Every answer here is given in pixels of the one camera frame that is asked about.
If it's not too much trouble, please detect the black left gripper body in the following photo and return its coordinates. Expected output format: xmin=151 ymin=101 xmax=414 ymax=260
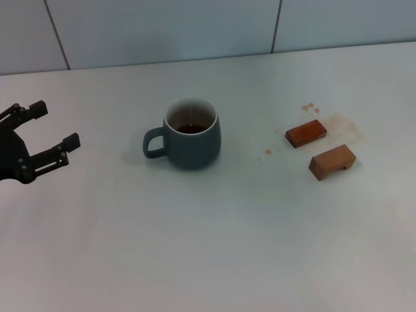
xmin=0 ymin=125 xmax=36 ymax=185

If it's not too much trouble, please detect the dark grey ceramic mug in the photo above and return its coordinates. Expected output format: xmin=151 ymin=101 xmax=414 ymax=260
xmin=142 ymin=96 xmax=222 ymax=171

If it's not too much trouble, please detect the notched light wooden block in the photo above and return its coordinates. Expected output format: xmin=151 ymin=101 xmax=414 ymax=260
xmin=308 ymin=144 xmax=358 ymax=181

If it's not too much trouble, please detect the flat reddish wooden block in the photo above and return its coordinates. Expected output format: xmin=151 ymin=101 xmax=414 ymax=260
xmin=285 ymin=119 xmax=328 ymax=150

